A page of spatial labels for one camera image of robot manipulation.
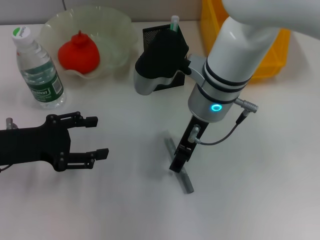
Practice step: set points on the orange toy fruit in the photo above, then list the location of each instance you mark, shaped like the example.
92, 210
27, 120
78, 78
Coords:
77, 55

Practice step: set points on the black mesh pen holder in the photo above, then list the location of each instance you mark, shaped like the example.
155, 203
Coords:
150, 37

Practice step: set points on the translucent wavy fruit plate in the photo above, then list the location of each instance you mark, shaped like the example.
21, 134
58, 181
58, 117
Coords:
115, 37

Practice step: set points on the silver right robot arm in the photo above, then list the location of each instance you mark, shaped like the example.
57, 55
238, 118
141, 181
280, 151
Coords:
235, 50

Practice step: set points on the yellow plastic bin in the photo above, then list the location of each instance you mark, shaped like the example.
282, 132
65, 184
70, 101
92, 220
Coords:
275, 55

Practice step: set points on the grey pen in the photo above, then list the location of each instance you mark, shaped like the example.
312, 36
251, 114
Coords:
186, 182

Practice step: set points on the clear green-label water bottle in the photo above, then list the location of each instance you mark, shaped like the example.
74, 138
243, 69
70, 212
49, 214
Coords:
42, 85

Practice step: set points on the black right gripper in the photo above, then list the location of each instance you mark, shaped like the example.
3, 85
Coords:
190, 137

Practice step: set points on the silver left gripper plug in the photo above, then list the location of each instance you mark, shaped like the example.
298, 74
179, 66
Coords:
10, 123

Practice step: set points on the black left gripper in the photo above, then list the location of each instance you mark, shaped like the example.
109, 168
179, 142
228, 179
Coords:
32, 145

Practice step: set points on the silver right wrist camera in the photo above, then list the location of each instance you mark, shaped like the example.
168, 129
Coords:
160, 57

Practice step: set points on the mint green pen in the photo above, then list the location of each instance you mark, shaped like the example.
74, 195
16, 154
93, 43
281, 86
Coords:
175, 23

